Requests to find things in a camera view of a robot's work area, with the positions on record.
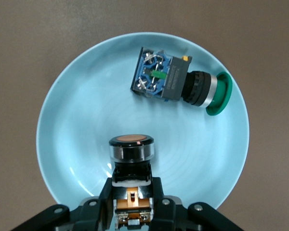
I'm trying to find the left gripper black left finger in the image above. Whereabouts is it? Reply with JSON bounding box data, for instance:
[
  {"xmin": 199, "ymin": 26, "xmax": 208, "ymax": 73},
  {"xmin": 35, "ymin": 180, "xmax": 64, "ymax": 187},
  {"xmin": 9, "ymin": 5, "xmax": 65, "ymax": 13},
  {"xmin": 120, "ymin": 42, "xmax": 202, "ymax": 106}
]
[{"xmin": 12, "ymin": 177, "xmax": 114, "ymax": 231}]

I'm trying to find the green push-button switch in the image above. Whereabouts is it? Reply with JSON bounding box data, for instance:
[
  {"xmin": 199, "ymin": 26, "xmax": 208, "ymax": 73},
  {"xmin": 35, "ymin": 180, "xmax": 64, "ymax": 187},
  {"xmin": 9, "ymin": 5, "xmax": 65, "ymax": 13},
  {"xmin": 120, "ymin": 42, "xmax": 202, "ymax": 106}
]
[{"xmin": 130, "ymin": 47, "xmax": 233, "ymax": 116}]

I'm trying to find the orange push-button switch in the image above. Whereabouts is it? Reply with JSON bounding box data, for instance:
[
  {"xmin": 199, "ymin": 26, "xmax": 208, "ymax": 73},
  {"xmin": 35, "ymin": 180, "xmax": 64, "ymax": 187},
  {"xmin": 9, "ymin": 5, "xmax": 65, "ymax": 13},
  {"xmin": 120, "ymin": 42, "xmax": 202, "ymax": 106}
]
[{"xmin": 108, "ymin": 134, "xmax": 155, "ymax": 228}]

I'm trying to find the light blue round plate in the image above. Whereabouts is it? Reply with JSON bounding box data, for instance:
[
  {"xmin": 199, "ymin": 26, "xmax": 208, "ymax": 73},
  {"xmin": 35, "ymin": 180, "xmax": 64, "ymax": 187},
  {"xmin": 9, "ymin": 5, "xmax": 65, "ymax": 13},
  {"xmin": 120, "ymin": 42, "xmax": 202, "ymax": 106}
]
[{"xmin": 36, "ymin": 32, "xmax": 250, "ymax": 210}]

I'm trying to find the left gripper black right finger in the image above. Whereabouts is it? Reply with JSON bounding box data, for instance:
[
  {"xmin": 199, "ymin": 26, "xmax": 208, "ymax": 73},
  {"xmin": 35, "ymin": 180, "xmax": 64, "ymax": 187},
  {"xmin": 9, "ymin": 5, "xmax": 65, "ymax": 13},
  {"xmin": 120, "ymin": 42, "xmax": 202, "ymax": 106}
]
[{"xmin": 150, "ymin": 177, "xmax": 244, "ymax": 231}]

